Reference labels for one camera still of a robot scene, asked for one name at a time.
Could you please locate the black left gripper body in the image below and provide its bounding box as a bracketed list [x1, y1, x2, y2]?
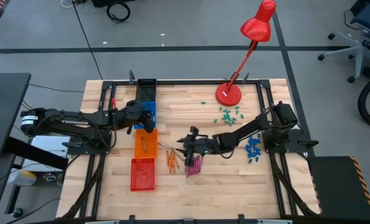
[114, 99, 147, 129]

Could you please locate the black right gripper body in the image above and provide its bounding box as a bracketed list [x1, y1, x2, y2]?
[184, 126, 220, 167]

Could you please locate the blue plastic basket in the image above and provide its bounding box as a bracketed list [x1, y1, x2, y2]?
[134, 101, 157, 130]

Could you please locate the orange plastic basket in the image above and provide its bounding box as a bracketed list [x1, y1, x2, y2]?
[134, 129, 159, 159]

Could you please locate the black plastic basket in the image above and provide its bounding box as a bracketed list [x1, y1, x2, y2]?
[136, 78, 158, 103]

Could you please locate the red plastic basket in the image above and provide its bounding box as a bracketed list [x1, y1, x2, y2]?
[130, 157, 156, 192]

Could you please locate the red desk lamp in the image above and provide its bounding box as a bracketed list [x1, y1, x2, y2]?
[215, 0, 277, 108]

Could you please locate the white box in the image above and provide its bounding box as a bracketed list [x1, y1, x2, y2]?
[30, 135, 71, 172]

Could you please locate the silver aluminium extrusion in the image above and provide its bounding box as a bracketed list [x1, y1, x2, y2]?
[85, 219, 121, 224]
[257, 219, 294, 224]

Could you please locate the black equipment box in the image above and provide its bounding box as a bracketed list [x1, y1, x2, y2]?
[91, 0, 136, 8]

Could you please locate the black desk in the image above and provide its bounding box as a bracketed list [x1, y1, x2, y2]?
[0, 72, 70, 175]

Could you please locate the black platform hazard-striped edge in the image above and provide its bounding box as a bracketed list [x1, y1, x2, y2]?
[307, 155, 370, 222]

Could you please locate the black aluminium table frame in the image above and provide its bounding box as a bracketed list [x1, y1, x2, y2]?
[57, 70, 321, 224]

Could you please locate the thin black floor cable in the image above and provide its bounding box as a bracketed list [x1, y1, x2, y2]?
[71, 0, 104, 81]

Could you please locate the coiled black cable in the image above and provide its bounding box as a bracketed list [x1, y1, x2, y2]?
[106, 1, 131, 24]

